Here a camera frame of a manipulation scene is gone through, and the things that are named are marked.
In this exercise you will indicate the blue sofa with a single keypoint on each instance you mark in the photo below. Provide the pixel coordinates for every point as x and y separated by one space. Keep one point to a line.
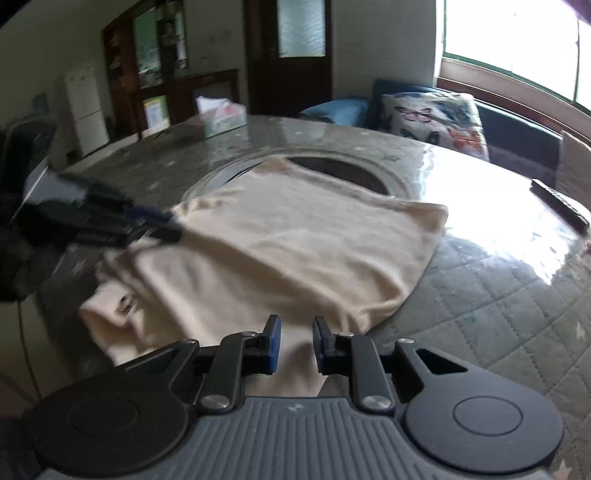
415 115

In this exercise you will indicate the cream cloth garment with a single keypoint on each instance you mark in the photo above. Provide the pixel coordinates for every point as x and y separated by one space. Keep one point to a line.
277 249

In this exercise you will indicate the tissue box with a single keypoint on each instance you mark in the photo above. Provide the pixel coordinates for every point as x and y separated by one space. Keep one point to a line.
221 117

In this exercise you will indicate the black remote control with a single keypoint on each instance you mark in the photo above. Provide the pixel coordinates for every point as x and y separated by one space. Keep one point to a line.
561 203

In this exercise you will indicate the glass turntable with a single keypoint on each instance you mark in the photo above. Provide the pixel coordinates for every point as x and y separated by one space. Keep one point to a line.
304 170

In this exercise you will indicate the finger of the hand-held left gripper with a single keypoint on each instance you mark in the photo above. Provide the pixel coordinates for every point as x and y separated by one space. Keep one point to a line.
152 221

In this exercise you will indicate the wooden door with glass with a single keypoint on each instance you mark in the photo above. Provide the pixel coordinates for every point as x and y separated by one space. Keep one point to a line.
288 55

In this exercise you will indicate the window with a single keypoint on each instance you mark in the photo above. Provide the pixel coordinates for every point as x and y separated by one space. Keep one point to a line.
517 46

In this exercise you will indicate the cardboard box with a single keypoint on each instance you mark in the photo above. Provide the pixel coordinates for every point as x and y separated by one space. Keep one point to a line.
575 166

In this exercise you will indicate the white refrigerator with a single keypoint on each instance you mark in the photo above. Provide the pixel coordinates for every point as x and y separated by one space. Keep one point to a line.
85 110

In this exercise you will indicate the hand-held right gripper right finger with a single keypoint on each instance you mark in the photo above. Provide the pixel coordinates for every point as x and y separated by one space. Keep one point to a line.
318 345

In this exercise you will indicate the dark wooden cabinet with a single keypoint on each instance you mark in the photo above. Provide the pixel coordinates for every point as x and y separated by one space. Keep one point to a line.
152 74

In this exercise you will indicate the butterfly print pillow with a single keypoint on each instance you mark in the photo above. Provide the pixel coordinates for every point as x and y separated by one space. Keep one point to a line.
438 122

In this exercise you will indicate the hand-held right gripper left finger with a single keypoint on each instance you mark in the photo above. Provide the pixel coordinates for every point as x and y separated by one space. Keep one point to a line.
275 342

